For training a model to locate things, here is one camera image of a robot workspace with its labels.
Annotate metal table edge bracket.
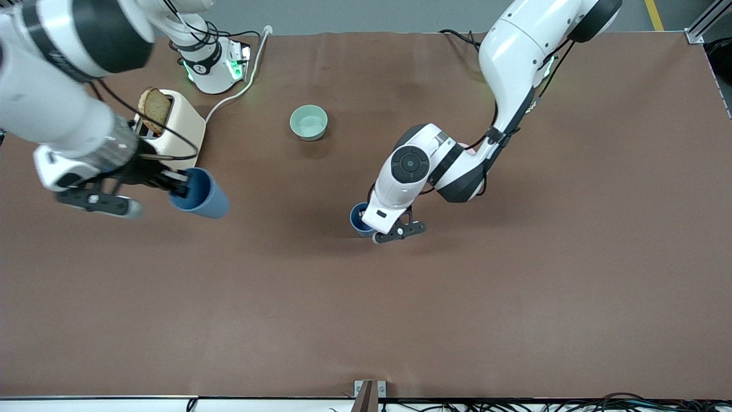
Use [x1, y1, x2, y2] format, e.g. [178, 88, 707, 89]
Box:
[354, 380, 387, 412]

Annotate black base cable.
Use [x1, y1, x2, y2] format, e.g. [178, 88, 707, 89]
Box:
[439, 29, 487, 53]
[169, 22, 261, 53]

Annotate white toaster power cable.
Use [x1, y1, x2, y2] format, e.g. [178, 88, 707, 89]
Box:
[204, 25, 273, 124]

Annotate aluminium frame profile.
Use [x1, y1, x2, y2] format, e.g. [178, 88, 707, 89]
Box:
[685, 0, 732, 45]

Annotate brown bread slice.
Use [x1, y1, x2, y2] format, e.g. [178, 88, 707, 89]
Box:
[138, 87, 172, 136]

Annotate blue plastic cup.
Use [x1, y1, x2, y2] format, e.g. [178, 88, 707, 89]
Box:
[349, 201, 379, 239]
[168, 167, 231, 220]

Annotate mint green bowl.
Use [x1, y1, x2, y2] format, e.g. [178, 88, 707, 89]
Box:
[289, 105, 329, 141]

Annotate metal base connector plate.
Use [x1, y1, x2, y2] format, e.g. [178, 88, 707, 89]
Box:
[228, 40, 252, 82]

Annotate cream white toaster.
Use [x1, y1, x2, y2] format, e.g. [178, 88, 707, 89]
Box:
[133, 89, 206, 172]

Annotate black cable bundle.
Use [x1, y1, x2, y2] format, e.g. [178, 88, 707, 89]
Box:
[329, 392, 732, 412]

